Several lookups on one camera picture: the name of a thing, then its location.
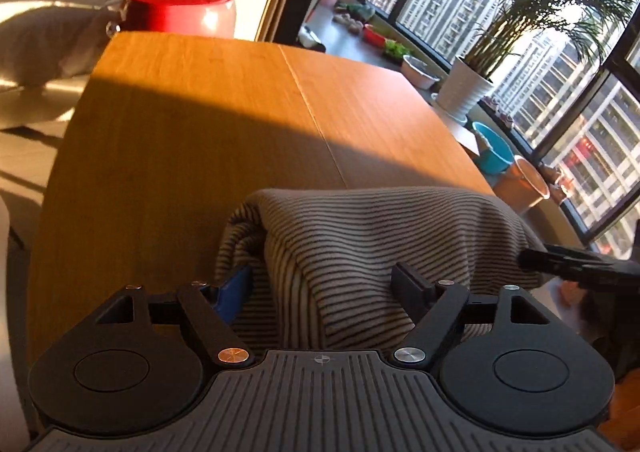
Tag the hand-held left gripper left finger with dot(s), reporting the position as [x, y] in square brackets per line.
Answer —
[234, 293]

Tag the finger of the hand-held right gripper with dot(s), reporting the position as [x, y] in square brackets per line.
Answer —
[545, 258]

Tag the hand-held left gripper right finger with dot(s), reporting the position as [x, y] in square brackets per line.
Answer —
[406, 284]

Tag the grey striped shirt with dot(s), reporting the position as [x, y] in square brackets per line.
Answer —
[380, 242]

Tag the dark cloth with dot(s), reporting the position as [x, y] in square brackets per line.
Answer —
[610, 332]

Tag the orange plastic bucket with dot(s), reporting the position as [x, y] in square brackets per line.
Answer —
[520, 184]

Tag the blue plastic basin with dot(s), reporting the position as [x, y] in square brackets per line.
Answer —
[492, 150]

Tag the white ribbed plant pot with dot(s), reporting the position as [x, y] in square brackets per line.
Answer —
[462, 87]

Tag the white bowl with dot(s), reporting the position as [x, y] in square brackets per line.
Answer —
[419, 72]

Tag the tray of green seedlings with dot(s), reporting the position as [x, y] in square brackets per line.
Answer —
[397, 51]

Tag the red plastic container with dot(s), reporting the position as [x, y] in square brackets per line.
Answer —
[372, 36]

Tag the red round basket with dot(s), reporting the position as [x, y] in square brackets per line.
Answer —
[175, 7]

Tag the grey sofa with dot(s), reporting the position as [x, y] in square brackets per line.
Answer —
[40, 37]

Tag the black window frame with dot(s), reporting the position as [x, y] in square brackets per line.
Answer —
[620, 62]

